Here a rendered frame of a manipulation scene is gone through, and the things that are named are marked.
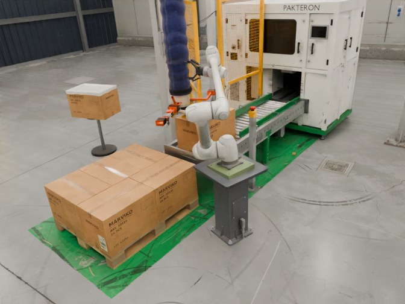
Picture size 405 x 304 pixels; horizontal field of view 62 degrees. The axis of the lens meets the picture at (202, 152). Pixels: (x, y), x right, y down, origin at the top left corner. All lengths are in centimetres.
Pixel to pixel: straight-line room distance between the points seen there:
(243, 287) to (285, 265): 45
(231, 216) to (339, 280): 104
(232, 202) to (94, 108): 268
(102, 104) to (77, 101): 42
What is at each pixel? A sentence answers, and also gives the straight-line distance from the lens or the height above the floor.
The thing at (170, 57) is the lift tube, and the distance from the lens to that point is 332.
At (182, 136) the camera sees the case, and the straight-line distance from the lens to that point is 381.
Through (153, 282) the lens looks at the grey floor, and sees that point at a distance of 312.
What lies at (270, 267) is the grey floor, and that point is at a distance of 318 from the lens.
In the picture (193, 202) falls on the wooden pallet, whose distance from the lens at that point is 380.
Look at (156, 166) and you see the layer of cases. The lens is 364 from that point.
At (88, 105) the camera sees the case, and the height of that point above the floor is 83.
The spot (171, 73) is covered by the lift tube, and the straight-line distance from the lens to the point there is 337.
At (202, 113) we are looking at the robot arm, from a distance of 242.
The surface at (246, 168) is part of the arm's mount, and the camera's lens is 299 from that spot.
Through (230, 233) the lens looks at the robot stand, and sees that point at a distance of 333.
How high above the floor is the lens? 225
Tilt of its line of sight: 26 degrees down
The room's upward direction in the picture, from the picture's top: 4 degrees counter-clockwise
